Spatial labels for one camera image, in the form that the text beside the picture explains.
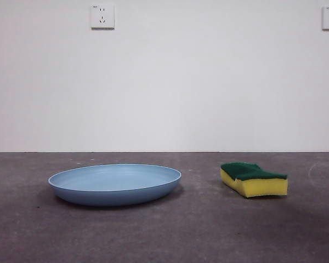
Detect blue round plate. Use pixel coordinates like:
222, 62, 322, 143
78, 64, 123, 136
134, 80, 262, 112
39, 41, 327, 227
47, 163, 182, 207

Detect yellow sponge with green pad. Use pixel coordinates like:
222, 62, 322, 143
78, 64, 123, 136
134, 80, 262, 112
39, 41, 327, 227
220, 162, 288, 198

